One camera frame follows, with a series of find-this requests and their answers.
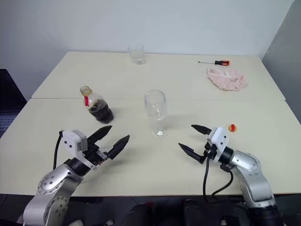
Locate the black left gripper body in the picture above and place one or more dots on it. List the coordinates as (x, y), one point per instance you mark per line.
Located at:
(94, 154)

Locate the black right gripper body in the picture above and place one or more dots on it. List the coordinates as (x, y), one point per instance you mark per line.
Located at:
(212, 150)

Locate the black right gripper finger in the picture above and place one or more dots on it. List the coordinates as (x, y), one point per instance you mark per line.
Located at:
(191, 153)
(202, 129)

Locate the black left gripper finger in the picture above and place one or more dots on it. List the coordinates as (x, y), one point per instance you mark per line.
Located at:
(100, 134)
(118, 147)

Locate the clear bottle with dark drink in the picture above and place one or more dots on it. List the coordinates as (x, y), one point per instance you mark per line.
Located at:
(101, 113)

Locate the yellow cap with red tape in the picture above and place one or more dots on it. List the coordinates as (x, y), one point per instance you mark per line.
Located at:
(232, 128)

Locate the clear wine glass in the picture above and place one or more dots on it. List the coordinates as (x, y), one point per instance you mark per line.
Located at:
(156, 103)

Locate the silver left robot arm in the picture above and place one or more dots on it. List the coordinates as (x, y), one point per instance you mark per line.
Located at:
(54, 181)

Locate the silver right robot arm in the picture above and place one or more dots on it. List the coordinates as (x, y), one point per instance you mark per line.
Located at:
(247, 162)

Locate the crumpled pink cloth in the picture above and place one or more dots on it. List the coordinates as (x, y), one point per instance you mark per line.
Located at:
(225, 80)

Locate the black and orange screwdriver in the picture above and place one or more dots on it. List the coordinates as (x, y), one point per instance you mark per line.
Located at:
(221, 62)

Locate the clear glass tumbler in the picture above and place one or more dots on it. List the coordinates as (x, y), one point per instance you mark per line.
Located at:
(136, 54)

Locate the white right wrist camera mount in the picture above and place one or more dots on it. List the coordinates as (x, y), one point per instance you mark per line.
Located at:
(219, 139)

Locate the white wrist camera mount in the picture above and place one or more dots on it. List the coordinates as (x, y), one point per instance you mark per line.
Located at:
(70, 141)
(219, 139)

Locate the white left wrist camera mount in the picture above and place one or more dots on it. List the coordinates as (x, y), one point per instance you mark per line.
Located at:
(70, 141)

